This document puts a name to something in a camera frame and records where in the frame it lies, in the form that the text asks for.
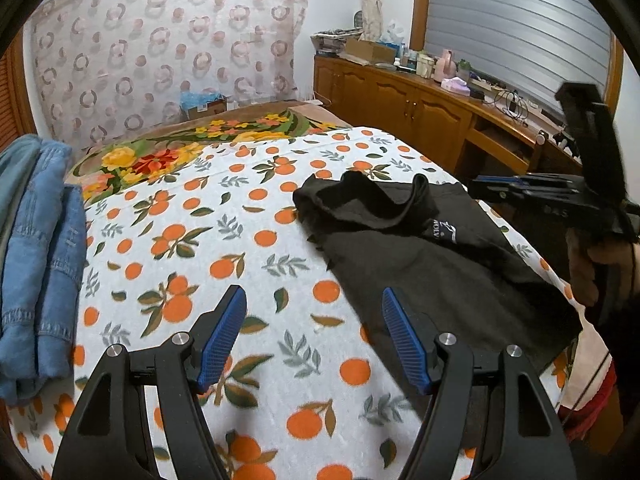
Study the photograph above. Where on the wooden louvred door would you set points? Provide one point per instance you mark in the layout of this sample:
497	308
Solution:
12	95

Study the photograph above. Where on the wooden cabinet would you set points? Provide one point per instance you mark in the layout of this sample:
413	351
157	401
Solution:
400	105

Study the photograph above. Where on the grey storage basket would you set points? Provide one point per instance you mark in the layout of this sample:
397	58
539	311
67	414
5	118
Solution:
332	42

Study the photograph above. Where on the black pants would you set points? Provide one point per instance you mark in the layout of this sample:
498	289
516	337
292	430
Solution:
450	280

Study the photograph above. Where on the person's right forearm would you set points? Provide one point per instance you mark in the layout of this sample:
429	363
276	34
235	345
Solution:
622	300

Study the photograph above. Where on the pink bottle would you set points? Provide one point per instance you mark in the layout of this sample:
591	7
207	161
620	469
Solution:
444	67

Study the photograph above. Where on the red cloth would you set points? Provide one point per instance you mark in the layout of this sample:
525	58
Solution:
592	400

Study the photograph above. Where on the orange fruit print blanket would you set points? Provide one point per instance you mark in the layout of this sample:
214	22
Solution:
240	240

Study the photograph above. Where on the floral blanket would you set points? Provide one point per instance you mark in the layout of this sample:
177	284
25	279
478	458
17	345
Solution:
160	155

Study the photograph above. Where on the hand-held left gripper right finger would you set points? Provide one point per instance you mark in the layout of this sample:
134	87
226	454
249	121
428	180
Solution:
406	346

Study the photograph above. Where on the person's right hand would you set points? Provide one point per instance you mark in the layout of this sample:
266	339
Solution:
585	270

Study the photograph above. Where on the white jar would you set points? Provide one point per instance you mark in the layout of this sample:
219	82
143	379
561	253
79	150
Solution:
425	65

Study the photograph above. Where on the small black stand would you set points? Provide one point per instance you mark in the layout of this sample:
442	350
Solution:
564	139

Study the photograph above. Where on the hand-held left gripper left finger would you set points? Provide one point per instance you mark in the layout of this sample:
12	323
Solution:
220	341

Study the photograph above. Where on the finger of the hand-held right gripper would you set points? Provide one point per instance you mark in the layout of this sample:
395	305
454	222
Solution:
550	179
500	191

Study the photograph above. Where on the open cardboard box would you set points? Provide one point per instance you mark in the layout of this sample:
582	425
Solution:
370	51

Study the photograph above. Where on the teal grey folded pants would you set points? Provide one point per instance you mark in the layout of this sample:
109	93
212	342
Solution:
12	175

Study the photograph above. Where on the blue denim jeans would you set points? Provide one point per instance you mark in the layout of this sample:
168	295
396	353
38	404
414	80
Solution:
45	260

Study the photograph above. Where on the cardboard box with blue bags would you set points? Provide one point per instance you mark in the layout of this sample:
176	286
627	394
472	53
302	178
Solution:
202	105

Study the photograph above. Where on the cream lace curtain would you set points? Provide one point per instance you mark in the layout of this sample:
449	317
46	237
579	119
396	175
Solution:
371	0

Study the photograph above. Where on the green lidded jar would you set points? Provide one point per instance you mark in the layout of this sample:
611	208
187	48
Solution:
464	66

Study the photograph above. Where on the small desk fan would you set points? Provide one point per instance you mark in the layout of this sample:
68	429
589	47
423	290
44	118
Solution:
358	20

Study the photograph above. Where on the pink tissue packet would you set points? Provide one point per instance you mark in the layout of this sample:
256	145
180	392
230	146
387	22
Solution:
456	86

